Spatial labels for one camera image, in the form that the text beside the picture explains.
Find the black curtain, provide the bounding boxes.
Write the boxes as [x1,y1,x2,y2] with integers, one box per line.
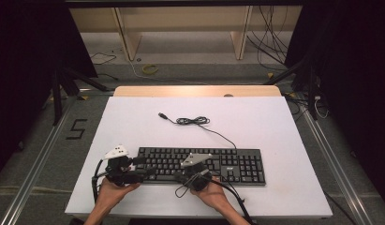
[0,0,99,183]
[284,0,385,209]

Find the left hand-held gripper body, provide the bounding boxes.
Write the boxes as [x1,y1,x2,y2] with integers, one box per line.
[103,144,145,188]

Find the aluminium floor rail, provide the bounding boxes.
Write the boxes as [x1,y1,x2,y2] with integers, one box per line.
[296,101,375,225]
[0,96,78,225]

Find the person's right hand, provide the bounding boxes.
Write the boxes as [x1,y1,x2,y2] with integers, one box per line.
[189,175,233,211]

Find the tangled floor cables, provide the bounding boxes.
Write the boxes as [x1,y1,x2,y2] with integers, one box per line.
[283,92,330,120]

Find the person's left hand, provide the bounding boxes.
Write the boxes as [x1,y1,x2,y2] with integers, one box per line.
[96,177,141,214]

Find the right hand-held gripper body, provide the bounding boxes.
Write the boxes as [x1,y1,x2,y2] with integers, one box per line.
[179,152,214,192]

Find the yellow tape roll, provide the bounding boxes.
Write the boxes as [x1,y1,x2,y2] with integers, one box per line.
[141,64,160,76]

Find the white board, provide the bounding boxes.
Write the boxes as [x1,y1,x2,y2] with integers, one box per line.
[64,96,333,219]

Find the bundle of black cables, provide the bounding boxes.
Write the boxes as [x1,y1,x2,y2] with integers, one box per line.
[245,5,291,72]

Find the white floor cable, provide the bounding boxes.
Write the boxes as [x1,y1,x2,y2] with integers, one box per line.
[111,46,213,86]

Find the light wooden bench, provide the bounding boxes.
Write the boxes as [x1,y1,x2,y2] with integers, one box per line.
[67,5,304,62]

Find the thin black floor cable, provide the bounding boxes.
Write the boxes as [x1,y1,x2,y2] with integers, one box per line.
[88,52,118,67]

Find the wooden table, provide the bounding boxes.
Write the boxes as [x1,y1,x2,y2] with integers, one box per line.
[113,85,282,98]

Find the black keyboard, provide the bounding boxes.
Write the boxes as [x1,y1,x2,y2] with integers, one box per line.
[137,146,267,188]

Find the black keyboard cable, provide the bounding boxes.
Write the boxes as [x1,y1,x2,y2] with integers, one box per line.
[157,112,238,150]

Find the black metal stand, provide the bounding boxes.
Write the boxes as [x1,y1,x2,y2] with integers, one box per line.
[50,67,111,127]
[263,55,319,122]

